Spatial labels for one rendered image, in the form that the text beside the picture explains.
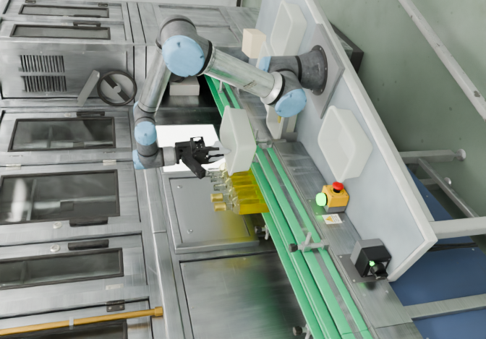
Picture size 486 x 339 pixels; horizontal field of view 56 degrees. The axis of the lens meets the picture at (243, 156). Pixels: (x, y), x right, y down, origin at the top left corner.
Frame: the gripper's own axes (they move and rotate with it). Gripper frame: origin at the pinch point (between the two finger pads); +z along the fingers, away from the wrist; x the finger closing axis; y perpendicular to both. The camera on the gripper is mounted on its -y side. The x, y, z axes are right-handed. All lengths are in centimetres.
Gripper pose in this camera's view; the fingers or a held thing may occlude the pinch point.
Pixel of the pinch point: (228, 153)
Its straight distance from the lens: 173.7
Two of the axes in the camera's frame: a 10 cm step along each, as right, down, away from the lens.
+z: 9.7, -1.2, 1.9
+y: -2.1, -7.5, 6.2
